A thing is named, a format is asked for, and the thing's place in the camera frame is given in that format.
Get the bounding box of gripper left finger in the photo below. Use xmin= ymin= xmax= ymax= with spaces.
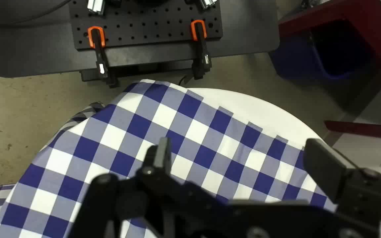
xmin=67 ymin=138 xmax=231 ymax=238

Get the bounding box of silver metal bracket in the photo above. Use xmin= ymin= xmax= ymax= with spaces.
xmin=87 ymin=0 xmax=106 ymax=15
xmin=198 ymin=0 xmax=218 ymax=10

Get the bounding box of grey cable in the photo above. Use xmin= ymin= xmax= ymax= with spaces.
xmin=0 ymin=0 xmax=72 ymax=26

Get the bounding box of blue white checkered tablecloth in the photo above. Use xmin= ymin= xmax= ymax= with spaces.
xmin=0 ymin=79 xmax=338 ymax=238

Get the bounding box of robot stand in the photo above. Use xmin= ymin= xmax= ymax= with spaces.
xmin=0 ymin=0 xmax=281 ymax=84

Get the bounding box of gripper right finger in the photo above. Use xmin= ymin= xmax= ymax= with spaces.
xmin=304 ymin=138 xmax=381 ymax=232

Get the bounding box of orange black clamp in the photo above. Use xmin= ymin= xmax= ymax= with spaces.
xmin=87 ymin=26 xmax=120 ymax=88
xmin=179 ymin=20 xmax=213 ymax=86

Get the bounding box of blue bin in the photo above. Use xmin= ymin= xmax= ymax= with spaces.
xmin=269 ymin=20 xmax=378 ymax=82

